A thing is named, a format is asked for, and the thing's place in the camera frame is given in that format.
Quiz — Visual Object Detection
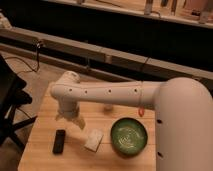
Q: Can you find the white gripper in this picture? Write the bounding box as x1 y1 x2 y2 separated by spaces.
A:
55 110 85 130

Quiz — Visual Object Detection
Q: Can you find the black rectangular eraser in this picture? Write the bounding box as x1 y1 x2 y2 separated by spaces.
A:
52 130 66 154

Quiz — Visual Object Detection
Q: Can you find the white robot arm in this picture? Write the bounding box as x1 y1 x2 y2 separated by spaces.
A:
51 71 213 171

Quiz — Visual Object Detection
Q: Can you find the green ceramic bowl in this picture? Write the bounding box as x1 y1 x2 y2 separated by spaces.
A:
110 117 148 156

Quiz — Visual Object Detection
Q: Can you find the wooden table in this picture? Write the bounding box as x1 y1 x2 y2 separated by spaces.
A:
18 92 156 171

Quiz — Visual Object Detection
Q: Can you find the orange carrot toy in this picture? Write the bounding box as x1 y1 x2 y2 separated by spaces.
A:
138 107 145 117

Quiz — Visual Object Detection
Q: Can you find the black office chair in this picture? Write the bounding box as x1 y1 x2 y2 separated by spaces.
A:
0 54 36 150

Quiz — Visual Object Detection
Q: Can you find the black floor cable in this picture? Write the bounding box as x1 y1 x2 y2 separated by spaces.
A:
3 40 44 75

